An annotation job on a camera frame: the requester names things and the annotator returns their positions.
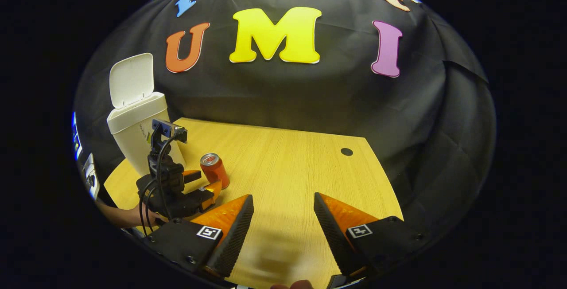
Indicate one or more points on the orange pop can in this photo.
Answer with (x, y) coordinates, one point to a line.
(215, 171)

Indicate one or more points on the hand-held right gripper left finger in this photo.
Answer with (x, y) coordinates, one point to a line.
(230, 240)

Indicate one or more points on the white desktop garbage bin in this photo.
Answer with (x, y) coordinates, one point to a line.
(133, 116)

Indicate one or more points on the white side desk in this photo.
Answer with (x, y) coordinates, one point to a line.
(91, 176)

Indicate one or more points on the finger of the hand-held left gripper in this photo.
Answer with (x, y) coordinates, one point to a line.
(215, 189)
(191, 176)

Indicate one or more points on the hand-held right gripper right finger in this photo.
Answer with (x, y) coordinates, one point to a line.
(336, 240)

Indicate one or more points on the computer monitor screen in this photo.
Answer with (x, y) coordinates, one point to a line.
(76, 138)

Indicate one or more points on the black backdrop cloth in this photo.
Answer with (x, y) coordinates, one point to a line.
(310, 94)

